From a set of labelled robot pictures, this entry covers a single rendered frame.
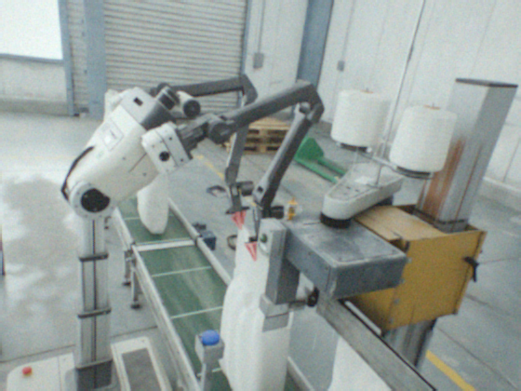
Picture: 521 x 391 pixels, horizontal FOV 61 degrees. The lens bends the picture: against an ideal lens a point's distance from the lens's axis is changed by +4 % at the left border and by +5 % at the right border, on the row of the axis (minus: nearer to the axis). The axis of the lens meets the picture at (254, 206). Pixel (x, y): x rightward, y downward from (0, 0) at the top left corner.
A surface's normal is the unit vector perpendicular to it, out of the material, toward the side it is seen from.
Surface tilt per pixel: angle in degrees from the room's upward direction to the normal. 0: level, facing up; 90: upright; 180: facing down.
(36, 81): 90
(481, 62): 90
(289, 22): 90
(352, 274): 90
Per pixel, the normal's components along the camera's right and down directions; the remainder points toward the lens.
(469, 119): -0.89, 0.07
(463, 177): 0.44, 0.39
